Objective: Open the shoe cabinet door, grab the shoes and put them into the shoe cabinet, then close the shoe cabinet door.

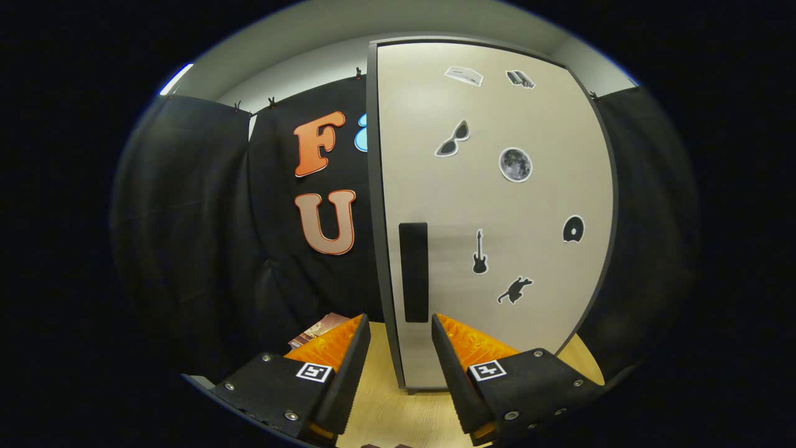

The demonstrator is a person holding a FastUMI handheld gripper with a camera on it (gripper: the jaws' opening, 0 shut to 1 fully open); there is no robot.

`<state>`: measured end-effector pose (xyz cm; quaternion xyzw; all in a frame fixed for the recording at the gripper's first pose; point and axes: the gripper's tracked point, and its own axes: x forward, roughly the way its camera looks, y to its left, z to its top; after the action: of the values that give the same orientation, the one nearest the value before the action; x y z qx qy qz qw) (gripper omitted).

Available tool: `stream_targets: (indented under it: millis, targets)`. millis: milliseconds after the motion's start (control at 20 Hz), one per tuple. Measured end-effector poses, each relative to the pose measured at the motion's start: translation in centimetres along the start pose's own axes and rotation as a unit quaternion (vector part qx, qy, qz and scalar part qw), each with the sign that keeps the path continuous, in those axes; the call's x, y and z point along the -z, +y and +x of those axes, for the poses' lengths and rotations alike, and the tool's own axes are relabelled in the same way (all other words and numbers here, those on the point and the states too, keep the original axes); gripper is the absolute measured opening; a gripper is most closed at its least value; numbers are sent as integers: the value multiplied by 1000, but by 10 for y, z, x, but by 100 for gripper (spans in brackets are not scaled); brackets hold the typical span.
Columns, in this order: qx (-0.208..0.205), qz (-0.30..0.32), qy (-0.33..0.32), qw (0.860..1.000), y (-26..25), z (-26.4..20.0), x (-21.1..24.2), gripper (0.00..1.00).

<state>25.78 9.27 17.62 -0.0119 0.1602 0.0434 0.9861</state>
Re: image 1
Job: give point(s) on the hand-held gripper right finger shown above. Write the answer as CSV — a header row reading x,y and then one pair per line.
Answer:
x,y
454,386

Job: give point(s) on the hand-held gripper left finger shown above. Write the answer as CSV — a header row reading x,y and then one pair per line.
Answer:
x,y
351,379

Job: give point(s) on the dark grey shoe cabinet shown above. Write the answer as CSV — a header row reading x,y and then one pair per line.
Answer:
x,y
374,186

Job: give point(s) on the brown cover book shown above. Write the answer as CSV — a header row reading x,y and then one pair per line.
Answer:
x,y
317,330

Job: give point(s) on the black backdrop cloth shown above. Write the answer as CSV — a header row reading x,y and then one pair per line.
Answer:
x,y
186,249

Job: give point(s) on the small ceiling light panel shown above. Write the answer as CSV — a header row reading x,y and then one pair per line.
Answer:
x,y
176,79

